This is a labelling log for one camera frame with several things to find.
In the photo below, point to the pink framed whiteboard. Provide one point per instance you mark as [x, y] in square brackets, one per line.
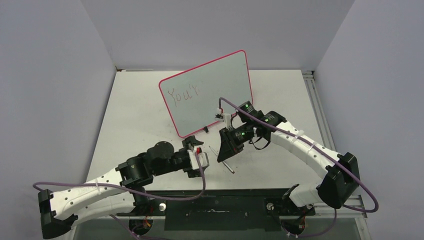
[192, 96]

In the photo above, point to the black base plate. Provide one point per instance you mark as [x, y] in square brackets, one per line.
[228, 210]

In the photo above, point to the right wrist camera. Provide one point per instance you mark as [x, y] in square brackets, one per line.
[223, 117]

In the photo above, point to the aluminium rail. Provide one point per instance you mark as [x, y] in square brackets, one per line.
[318, 109]
[349, 225]

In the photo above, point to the aluminium front rail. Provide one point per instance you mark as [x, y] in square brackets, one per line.
[349, 225]

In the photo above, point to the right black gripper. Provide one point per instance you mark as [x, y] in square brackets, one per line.
[229, 146]

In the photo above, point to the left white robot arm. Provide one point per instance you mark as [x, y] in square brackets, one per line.
[120, 190]

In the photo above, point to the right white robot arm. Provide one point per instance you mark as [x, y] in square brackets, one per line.
[339, 173]

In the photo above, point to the aluminium right rail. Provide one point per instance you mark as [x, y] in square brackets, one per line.
[318, 109]

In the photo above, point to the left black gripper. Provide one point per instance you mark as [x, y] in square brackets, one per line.
[190, 141]

